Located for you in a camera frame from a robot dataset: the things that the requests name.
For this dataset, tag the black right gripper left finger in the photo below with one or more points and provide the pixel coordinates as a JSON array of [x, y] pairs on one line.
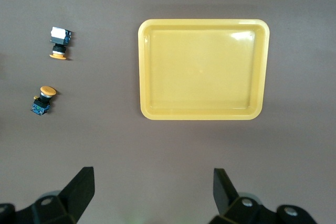
[[73, 197]]

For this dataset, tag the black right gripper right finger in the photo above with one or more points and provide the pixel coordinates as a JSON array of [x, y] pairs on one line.
[[225, 197]]

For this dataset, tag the yellow mushroom button white block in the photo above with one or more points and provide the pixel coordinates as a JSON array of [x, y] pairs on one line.
[[60, 39]]

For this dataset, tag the brown table cover sheet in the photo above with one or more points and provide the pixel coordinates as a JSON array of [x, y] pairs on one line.
[[168, 142]]

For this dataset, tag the yellow mushroom button blue base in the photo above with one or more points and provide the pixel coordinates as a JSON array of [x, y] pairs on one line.
[[42, 103]]

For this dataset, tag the yellow plastic tray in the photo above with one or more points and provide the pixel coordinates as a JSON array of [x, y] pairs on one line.
[[204, 72]]

